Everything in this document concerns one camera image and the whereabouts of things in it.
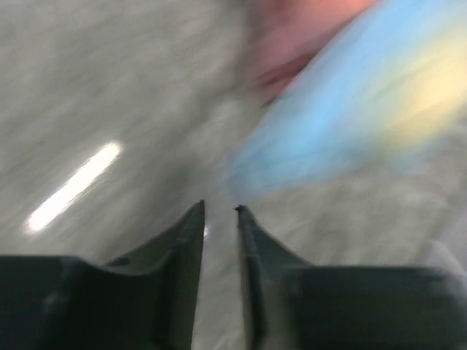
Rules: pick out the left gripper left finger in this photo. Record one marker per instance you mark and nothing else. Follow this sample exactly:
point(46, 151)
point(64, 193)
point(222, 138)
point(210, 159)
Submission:
point(143, 299)

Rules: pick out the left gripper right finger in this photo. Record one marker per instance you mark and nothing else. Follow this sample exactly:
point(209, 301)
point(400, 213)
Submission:
point(289, 303)

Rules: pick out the light blue plastic bag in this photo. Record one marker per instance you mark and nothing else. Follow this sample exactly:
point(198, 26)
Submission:
point(380, 94)

